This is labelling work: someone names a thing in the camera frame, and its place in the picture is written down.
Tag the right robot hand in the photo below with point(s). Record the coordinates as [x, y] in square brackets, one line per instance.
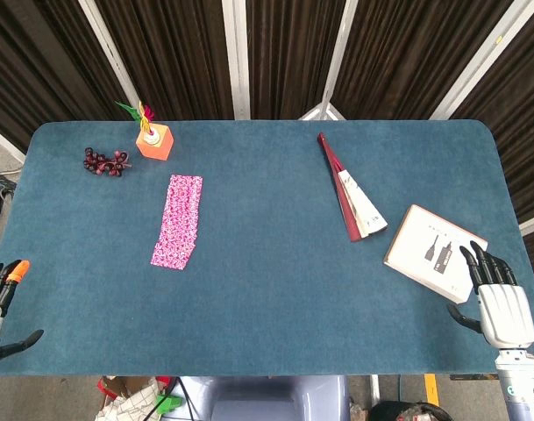
[502, 307]

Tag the pink patterned cloth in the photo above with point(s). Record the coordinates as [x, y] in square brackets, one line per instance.
[177, 220]

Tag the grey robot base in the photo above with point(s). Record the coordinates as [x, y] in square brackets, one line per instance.
[275, 399]

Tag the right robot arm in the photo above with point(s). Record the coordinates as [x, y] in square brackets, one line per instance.
[521, 381]

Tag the white book with bottle print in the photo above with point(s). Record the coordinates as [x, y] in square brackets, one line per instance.
[433, 252]

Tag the black red bag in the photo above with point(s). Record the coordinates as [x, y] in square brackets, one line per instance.
[407, 412]

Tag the cardboard box with checkered cloth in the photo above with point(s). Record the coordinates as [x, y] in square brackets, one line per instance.
[128, 399]

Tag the red folding fan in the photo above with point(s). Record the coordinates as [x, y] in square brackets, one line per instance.
[352, 193]

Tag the dark red grape bunch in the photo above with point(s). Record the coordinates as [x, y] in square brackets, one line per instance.
[105, 162]

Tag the green plastic object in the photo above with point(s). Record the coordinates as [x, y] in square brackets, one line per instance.
[169, 402]

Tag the orange cube vase with flowers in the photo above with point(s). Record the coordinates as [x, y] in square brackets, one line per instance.
[152, 138]

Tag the blue felt table mat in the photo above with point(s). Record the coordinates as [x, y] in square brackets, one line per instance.
[258, 245]

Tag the white metal stand foot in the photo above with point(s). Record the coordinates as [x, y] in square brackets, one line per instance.
[322, 113]

